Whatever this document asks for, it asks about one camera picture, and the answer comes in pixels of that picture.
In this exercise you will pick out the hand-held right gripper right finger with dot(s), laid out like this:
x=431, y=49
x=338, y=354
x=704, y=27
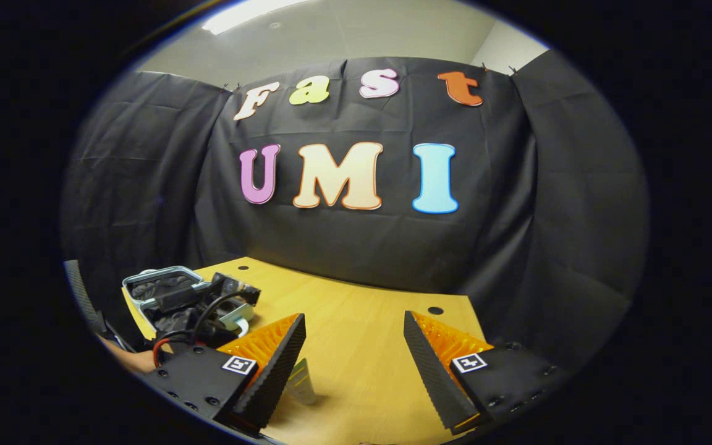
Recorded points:
x=436, y=377

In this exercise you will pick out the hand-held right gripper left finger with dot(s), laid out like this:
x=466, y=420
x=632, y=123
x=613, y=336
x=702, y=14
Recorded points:
x=279, y=371

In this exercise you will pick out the silver cosmetic tube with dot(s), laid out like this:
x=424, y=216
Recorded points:
x=301, y=383

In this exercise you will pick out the black backdrop cloth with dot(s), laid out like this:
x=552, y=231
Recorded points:
x=517, y=216

